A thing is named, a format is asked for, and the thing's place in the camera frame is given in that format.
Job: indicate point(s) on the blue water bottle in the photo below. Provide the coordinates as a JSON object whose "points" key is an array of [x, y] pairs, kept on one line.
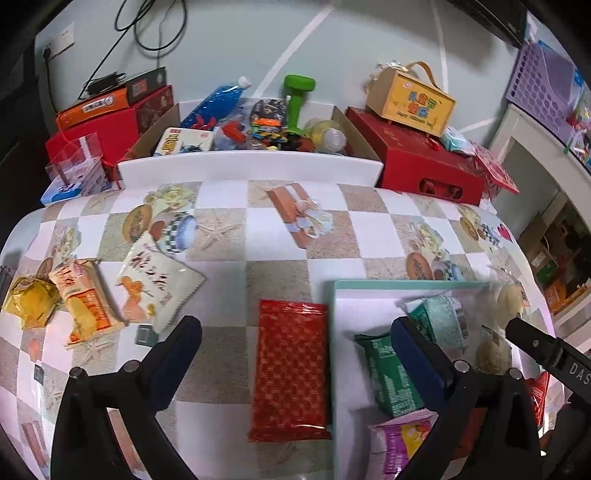
{"points": [[212, 104]]}

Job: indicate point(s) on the small red snack packet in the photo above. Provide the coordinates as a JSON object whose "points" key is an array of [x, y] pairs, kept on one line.
{"points": [[538, 394]]}

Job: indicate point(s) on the open cardboard box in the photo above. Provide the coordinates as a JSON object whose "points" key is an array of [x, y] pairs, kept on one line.
{"points": [[351, 131]]}

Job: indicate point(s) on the white box with yellow print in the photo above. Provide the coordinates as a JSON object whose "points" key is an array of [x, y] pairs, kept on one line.
{"points": [[182, 141]]}

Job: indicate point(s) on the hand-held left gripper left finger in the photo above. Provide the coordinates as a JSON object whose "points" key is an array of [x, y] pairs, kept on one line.
{"points": [[173, 360]]}

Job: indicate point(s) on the purple snack packet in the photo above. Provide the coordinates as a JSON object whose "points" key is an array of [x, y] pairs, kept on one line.
{"points": [[399, 443]]}

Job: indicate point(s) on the white wall socket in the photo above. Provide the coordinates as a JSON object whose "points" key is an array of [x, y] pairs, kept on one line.
{"points": [[57, 46]]}

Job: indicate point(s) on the pile of colourful toys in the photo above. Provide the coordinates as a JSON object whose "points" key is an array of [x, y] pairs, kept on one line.
{"points": [[268, 127]]}

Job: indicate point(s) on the white packet with orange print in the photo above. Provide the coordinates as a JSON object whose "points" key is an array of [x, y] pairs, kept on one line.
{"points": [[154, 281]]}

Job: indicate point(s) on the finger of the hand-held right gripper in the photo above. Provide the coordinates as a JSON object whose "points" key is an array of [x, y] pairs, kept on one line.
{"points": [[549, 353]]}

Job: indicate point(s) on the dark green snack packet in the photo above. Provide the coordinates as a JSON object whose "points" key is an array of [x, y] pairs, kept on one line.
{"points": [[392, 374]]}

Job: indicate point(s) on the clear plastic box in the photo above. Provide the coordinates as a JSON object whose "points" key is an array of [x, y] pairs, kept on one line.
{"points": [[76, 159]]}

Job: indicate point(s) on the green dumbbell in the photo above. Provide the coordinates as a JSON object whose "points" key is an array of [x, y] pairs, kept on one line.
{"points": [[295, 104]]}

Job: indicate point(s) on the clear plastic bottle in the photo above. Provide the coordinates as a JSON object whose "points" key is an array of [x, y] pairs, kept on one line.
{"points": [[325, 136]]}

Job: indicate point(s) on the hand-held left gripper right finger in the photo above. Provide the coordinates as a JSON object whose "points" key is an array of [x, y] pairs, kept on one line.
{"points": [[415, 355]]}

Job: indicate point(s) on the red box with picture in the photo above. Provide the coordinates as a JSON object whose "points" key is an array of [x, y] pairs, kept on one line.
{"points": [[154, 108]]}

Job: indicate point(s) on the dark printed box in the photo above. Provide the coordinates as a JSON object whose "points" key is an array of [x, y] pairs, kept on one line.
{"points": [[145, 85]]}

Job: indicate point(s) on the blue and white box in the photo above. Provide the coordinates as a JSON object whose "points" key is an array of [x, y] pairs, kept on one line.
{"points": [[69, 188]]}

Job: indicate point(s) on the purple perforated basket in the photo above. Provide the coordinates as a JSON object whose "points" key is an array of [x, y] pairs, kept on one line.
{"points": [[545, 92]]}

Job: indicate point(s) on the light green snack packet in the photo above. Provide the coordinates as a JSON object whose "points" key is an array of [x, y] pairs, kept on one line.
{"points": [[438, 318]]}

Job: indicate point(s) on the orange box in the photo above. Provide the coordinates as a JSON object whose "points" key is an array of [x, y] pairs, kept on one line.
{"points": [[92, 110]]}

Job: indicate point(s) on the yellow snack packet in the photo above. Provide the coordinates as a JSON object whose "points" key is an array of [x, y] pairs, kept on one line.
{"points": [[32, 297]]}

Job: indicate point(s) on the red gift box with cutouts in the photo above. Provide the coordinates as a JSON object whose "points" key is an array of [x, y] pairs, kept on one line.
{"points": [[415, 161]]}

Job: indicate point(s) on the pale round pastry packet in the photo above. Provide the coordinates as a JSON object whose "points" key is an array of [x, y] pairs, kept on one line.
{"points": [[510, 295]]}

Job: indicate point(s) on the greenish round pastry packet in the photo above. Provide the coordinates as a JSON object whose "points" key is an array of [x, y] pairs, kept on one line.
{"points": [[494, 353]]}

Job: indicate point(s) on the white tray with teal rim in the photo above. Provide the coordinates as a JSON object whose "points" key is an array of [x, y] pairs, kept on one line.
{"points": [[364, 314]]}

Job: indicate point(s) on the checkered printed tablecloth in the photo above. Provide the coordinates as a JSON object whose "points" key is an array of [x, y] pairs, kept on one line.
{"points": [[277, 277]]}

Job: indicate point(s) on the light blue packet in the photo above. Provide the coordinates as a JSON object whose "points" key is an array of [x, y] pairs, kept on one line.
{"points": [[457, 141]]}

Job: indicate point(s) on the orange cream snack packet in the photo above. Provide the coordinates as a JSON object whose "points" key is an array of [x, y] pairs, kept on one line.
{"points": [[85, 304]]}

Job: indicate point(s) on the plain red gift box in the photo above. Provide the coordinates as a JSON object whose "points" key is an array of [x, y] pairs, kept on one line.
{"points": [[106, 134]]}

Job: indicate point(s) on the red patterned snack packet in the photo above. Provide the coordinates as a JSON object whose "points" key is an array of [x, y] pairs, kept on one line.
{"points": [[291, 369]]}

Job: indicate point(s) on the black power adapter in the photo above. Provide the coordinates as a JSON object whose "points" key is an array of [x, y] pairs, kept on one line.
{"points": [[104, 83]]}

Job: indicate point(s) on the black monitor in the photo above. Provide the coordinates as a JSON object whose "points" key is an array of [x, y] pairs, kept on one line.
{"points": [[489, 16]]}

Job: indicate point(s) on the white cabinet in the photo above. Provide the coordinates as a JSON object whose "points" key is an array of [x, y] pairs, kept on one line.
{"points": [[526, 152]]}

